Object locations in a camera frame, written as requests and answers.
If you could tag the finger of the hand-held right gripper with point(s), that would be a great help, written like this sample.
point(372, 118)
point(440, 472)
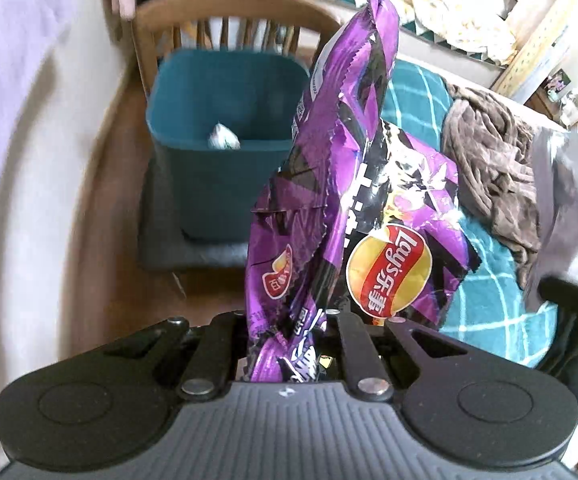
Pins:
point(569, 291)

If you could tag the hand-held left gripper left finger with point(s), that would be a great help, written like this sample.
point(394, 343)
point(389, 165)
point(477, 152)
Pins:
point(219, 345)

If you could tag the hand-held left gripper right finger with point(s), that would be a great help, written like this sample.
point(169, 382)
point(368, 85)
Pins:
point(356, 350)

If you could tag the silver foil wrapper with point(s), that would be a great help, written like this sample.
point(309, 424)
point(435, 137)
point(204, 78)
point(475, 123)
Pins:
point(564, 200)

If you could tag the teal plastic bin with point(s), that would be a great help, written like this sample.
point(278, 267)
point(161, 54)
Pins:
point(194, 160)

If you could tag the purple chip bag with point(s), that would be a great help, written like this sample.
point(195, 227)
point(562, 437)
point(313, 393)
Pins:
point(359, 160)

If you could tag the teal checkered blanket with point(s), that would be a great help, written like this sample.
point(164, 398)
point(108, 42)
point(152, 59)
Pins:
point(494, 300)

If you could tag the brown fleece blanket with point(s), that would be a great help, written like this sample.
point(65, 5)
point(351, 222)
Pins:
point(489, 160)

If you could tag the white crumpled wrapper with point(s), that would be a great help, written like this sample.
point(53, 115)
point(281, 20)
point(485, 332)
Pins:
point(224, 137)

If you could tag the wooden pegboard shelf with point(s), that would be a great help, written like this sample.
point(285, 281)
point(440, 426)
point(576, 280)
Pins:
point(544, 35)

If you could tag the white cloth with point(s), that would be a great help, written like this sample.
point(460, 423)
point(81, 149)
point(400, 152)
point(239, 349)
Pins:
point(4, 160)

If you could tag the yellow patterned quilt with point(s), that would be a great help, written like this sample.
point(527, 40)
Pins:
point(449, 15)

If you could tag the wooden chair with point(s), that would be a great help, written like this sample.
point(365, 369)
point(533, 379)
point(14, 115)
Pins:
point(179, 10)

